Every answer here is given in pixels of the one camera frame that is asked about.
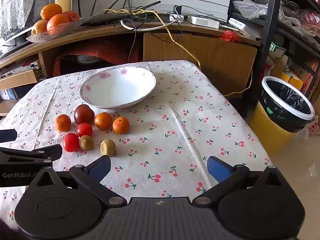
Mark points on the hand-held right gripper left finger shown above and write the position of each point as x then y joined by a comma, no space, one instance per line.
100,168

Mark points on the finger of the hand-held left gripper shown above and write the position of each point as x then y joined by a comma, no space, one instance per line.
50,151
8,136

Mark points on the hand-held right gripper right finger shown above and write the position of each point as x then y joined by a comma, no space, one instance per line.
220,167

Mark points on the yellowish kiwi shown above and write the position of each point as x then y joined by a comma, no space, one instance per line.
108,147

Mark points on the red cherry tomato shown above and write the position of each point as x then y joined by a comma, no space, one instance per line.
84,129
71,142

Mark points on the brown kiwi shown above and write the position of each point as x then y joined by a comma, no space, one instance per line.
86,142

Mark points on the wrinkled orange mandarin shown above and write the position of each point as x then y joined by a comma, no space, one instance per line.
63,122

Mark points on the dark red tomato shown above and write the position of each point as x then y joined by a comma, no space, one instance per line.
84,114

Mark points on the white floral bowl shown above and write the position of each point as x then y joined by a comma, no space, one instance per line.
120,87

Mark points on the blue white box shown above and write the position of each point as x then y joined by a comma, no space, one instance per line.
7,94

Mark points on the cherry print tablecloth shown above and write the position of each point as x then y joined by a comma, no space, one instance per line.
175,130

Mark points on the grey set-top box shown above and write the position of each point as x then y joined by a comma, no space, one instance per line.
17,71

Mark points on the yellow trash bin black liner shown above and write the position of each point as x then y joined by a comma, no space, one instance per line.
272,122

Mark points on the white plastic bag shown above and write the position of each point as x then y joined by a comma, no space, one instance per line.
313,127

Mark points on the yellow box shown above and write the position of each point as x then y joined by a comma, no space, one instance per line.
292,80

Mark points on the yellow apple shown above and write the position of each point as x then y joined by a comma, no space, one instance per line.
40,26

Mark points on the large red plastic bag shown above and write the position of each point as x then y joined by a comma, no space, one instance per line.
110,51

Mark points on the wooden television cabinet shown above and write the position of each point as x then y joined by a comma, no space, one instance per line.
200,52

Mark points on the glass fruit dish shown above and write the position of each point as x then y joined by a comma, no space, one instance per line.
62,31

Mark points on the large orange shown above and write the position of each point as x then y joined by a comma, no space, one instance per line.
51,11
57,21

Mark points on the green white box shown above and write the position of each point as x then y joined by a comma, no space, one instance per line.
277,50

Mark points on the white lace cloth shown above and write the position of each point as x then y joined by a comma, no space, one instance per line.
15,5

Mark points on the small red plastic bag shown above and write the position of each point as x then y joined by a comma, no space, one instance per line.
230,35

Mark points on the red apple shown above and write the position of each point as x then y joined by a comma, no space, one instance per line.
72,16

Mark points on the white vented device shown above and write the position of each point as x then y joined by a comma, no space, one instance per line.
241,26

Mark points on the black router with antennas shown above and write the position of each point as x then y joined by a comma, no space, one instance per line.
105,18

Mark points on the black metal shelf rack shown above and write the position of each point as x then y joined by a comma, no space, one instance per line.
269,30

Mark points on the white modem box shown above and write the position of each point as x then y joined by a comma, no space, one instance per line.
203,21

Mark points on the white power strip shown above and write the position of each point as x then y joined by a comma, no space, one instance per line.
178,17

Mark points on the bubble wrap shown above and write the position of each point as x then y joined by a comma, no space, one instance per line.
248,8

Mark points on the black plug adapter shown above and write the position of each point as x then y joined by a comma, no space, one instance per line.
178,10

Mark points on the clear plastic bag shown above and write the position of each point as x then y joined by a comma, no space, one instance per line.
295,15

